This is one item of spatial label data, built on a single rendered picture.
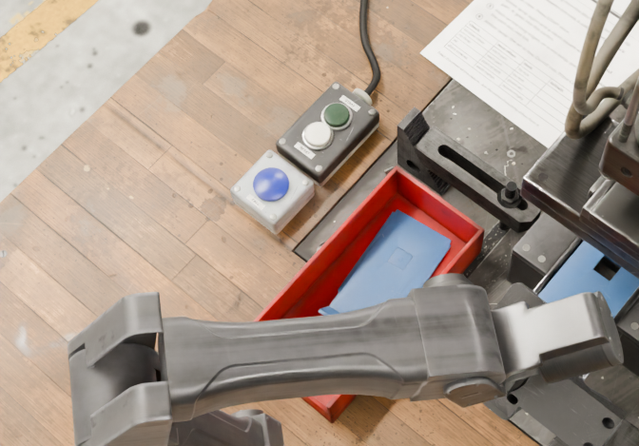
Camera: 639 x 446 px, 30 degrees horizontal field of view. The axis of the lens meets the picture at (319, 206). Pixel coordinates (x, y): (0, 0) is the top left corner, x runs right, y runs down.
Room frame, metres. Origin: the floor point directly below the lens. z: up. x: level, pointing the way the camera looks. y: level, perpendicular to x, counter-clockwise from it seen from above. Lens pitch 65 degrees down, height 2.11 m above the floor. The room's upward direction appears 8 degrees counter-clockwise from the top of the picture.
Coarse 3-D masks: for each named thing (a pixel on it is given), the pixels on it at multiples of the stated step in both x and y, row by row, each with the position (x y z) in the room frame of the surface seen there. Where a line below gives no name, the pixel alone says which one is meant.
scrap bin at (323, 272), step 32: (384, 192) 0.56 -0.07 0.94; (416, 192) 0.55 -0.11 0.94; (352, 224) 0.52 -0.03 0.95; (448, 224) 0.52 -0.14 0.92; (320, 256) 0.49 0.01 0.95; (352, 256) 0.50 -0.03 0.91; (448, 256) 0.49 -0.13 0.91; (288, 288) 0.46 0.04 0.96; (320, 288) 0.47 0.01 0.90; (256, 320) 0.43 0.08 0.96
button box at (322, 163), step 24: (360, 0) 0.83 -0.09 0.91; (360, 24) 0.80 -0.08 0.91; (336, 96) 0.69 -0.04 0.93; (360, 96) 0.69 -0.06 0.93; (312, 120) 0.67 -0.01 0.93; (360, 120) 0.66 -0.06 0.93; (288, 144) 0.64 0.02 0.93; (336, 144) 0.63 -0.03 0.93; (360, 144) 0.64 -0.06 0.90; (312, 168) 0.60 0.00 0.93; (336, 168) 0.61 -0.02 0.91
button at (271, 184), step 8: (264, 168) 0.61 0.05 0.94; (272, 168) 0.61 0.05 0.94; (256, 176) 0.60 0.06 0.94; (264, 176) 0.60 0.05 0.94; (272, 176) 0.60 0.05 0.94; (280, 176) 0.60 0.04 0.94; (256, 184) 0.59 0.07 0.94; (264, 184) 0.59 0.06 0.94; (272, 184) 0.59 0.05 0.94; (280, 184) 0.59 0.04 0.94; (288, 184) 0.59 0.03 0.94; (256, 192) 0.58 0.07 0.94; (264, 192) 0.58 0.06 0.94; (272, 192) 0.58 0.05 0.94; (280, 192) 0.58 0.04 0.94; (264, 200) 0.57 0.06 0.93; (272, 200) 0.57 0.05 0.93
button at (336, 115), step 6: (330, 108) 0.67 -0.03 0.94; (336, 108) 0.67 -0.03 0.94; (342, 108) 0.67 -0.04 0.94; (324, 114) 0.67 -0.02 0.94; (330, 114) 0.66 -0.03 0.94; (336, 114) 0.66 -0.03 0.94; (342, 114) 0.66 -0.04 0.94; (348, 114) 0.66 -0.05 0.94; (324, 120) 0.66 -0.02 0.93; (330, 120) 0.66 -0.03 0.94; (336, 120) 0.66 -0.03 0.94; (342, 120) 0.66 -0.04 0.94; (348, 120) 0.66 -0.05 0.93; (336, 126) 0.65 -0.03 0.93
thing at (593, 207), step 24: (552, 144) 0.49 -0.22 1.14; (576, 144) 0.48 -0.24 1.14; (600, 144) 0.48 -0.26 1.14; (552, 168) 0.46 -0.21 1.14; (576, 168) 0.46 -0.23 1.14; (528, 192) 0.45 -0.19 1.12; (552, 192) 0.44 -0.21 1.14; (576, 192) 0.43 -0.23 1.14; (600, 192) 0.41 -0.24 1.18; (624, 192) 0.41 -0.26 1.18; (552, 216) 0.43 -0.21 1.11; (576, 216) 0.41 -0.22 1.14; (600, 216) 0.39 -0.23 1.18; (624, 216) 0.39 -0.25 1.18; (600, 240) 0.39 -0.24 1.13; (624, 240) 0.37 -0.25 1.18; (624, 264) 0.37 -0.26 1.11
